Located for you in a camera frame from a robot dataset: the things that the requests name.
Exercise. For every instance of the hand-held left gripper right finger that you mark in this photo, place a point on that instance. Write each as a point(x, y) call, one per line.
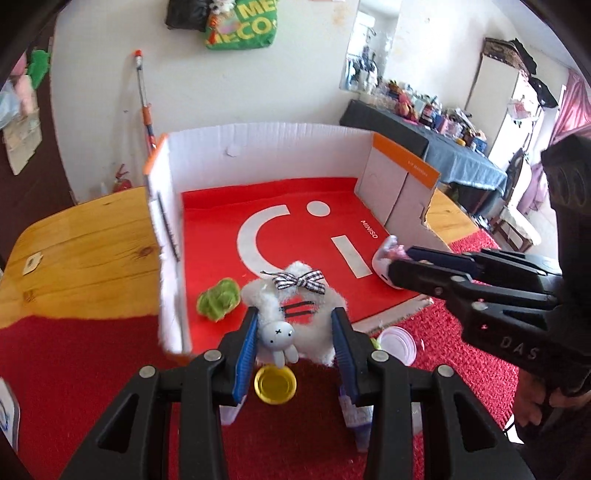
point(344, 355)

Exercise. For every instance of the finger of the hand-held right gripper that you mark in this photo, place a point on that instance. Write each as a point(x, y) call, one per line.
point(425, 279)
point(443, 259)

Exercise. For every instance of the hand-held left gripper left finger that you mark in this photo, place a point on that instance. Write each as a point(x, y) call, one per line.
point(247, 350)

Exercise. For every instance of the white fluffy bunny hair clip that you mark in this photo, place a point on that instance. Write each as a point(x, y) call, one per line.
point(314, 332)

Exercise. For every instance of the yellow round lid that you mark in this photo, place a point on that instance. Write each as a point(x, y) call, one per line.
point(274, 385)

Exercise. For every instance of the white rounded case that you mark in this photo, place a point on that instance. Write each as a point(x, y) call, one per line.
point(381, 267)

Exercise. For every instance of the clear round plastic lid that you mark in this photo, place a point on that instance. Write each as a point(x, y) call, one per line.
point(398, 345)

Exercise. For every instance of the purple bottle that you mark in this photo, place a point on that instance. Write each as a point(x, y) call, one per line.
point(356, 422)

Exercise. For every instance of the white cardboard box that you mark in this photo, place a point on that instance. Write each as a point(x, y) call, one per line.
point(277, 147)

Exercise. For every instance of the person's right hand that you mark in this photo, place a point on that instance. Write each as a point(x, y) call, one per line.
point(531, 401)

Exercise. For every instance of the chair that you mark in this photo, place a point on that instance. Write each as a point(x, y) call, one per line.
point(515, 217)

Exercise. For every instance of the blue-clothed side table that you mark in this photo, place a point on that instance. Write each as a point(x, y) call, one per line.
point(452, 159)

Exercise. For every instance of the red printed sheet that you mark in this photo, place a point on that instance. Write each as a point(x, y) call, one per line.
point(217, 221)

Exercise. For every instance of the white wardrobe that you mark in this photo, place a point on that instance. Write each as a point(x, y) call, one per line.
point(494, 101)

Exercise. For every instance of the pink curtain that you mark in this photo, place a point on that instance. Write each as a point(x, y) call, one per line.
point(575, 110)

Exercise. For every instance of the wooden table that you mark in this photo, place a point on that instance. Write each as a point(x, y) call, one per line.
point(92, 258)

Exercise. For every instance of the red knit tablecloth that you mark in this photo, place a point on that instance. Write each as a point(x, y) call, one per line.
point(69, 392)

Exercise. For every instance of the red fire extinguisher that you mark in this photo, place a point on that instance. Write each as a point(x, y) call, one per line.
point(122, 184)

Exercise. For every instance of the dark clothes on wardrobe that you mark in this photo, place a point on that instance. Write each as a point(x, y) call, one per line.
point(531, 64)

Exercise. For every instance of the small paper tag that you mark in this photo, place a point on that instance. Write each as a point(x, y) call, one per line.
point(33, 264)

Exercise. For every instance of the white blue packet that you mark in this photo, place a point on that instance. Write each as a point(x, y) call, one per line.
point(8, 415)

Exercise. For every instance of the green printed bag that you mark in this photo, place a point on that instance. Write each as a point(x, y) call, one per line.
point(244, 27)

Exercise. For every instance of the hanging paper sheet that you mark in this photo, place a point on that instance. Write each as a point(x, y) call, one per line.
point(21, 143)

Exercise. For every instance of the black bag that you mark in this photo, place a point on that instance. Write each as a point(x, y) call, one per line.
point(184, 14)

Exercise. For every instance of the green plush toy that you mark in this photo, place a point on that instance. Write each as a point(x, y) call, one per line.
point(39, 67)

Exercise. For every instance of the wall mirror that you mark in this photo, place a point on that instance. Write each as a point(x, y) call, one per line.
point(369, 41)

